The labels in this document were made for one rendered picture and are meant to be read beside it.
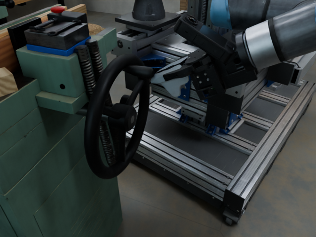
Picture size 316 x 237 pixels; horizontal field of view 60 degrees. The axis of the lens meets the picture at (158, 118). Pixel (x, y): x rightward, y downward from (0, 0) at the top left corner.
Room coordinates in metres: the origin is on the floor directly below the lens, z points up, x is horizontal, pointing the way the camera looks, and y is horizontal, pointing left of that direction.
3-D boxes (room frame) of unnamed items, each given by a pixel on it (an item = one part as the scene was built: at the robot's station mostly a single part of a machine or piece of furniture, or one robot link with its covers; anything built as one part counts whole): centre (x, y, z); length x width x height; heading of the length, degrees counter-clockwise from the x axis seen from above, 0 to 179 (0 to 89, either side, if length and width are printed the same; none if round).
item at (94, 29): (0.86, 0.22, 0.91); 0.10 x 0.07 x 0.02; 70
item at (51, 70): (0.59, 0.21, 0.91); 0.15 x 0.14 x 0.09; 160
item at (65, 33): (0.59, 0.21, 0.99); 0.13 x 0.11 x 0.06; 160
